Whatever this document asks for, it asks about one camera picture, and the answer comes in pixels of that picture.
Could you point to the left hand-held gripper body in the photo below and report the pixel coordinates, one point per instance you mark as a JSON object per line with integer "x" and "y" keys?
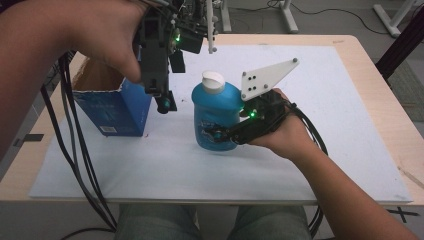
{"x": 155, "y": 50}

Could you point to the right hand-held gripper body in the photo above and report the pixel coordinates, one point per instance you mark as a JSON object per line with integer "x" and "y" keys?
{"x": 263, "y": 113}

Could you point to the blue bottle with white cap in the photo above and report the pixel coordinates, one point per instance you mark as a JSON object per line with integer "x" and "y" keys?
{"x": 215, "y": 110}

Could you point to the blue cardboard box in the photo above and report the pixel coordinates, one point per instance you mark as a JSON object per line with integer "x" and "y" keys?
{"x": 113, "y": 106}

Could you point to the person's right hand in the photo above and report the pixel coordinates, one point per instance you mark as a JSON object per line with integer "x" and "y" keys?
{"x": 286, "y": 136}

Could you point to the person's left hand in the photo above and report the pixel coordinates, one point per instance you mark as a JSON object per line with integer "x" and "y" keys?
{"x": 106, "y": 30}

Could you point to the white foam board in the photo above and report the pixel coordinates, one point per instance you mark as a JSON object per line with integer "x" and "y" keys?
{"x": 186, "y": 173}

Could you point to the white metal stand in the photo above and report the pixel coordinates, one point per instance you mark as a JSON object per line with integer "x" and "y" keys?
{"x": 289, "y": 16}
{"x": 393, "y": 20}
{"x": 225, "y": 16}

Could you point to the person's grey-green trousers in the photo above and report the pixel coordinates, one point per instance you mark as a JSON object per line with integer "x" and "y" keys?
{"x": 266, "y": 223}

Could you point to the light wooden table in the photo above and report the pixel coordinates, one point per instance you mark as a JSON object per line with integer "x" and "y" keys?
{"x": 373, "y": 83}

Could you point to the black tape strip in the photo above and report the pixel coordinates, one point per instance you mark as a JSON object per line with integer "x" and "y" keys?
{"x": 31, "y": 137}

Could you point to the grey floor mat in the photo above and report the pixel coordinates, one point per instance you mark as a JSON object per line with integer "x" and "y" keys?
{"x": 410, "y": 93}

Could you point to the black metal stand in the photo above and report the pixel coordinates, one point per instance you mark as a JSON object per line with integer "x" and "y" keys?
{"x": 400, "y": 46}

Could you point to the black tape cross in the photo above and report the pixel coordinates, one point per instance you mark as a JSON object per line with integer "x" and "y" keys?
{"x": 401, "y": 213}

